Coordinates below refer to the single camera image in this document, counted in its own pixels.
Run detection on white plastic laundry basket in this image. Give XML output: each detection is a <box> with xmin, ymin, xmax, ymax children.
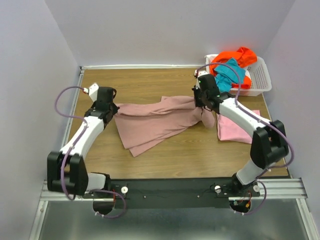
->
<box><xmin>205</xmin><ymin>54</ymin><xmax>272</xmax><ymax>96</ymax></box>

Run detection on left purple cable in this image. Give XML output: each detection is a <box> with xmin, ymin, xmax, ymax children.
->
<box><xmin>54</xmin><ymin>86</ymin><xmax>129</xmax><ymax>220</ymax></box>

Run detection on aluminium frame rail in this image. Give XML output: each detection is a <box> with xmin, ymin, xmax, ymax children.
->
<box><xmin>28</xmin><ymin>65</ymin><xmax>320</xmax><ymax>240</ymax></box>

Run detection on folded bright pink t shirt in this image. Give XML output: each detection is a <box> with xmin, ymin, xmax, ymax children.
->
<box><xmin>216</xmin><ymin>114</ymin><xmax>257</xmax><ymax>145</ymax></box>

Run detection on dusty pink t shirt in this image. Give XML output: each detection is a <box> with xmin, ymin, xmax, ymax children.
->
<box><xmin>114</xmin><ymin>95</ymin><xmax>215</xmax><ymax>157</ymax></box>

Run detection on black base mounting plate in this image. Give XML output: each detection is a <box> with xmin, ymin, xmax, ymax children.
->
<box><xmin>110</xmin><ymin>177</ymin><xmax>260</xmax><ymax>209</ymax></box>

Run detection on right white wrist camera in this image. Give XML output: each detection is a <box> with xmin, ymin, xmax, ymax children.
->
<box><xmin>194</xmin><ymin>70</ymin><xmax>208</xmax><ymax>89</ymax></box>

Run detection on purple cable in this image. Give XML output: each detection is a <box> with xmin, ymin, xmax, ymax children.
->
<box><xmin>54</xmin><ymin>86</ymin><xmax>129</xmax><ymax>220</ymax></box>
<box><xmin>194</xmin><ymin>62</ymin><xmax>295</xmax><ymax>216</ymax></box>

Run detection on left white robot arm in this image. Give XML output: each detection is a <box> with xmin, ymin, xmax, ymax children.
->
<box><xmin>47</xmin><ymin>83</ymin><xmax>119</xmax><ymax>200</ymax></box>

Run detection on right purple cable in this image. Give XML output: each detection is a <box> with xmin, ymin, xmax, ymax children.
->
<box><xmin>194</xmin><ymin>62</ymin><xmax>295</xmax><ymax>216</ymax></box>

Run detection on teal t shirt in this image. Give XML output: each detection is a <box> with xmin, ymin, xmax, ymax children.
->
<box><xmin>214</xmin><ymin>58</ymin><xmax>246</xmax><ymax>92</ymax></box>

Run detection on orange t shirt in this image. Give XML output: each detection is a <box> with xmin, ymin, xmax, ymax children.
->
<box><xmin>209</xmin><ymin>46</ymin><xmax>258</xmax><ymax>89</ymax></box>

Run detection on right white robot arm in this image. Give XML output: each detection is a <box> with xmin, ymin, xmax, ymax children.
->
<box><xmin>192</xmin><ymin>71</ymin><xmax>289</xmax><ymax>196</ymax></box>

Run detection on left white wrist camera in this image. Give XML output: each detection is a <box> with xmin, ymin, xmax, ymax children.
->
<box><xmin>82</xmin><ymin>83</ymin><xmax>99</xmax><ymax>102</ymax></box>

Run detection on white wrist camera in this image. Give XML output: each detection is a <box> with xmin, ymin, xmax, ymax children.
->
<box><xmin>82</xmin><ymin>83</ymin><xmax>99</xmax><ymax>102</ymax></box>
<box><xmin>194</xmin><ymin>70</ymin><xmax>208</xmax><ymax>89</ymax></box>

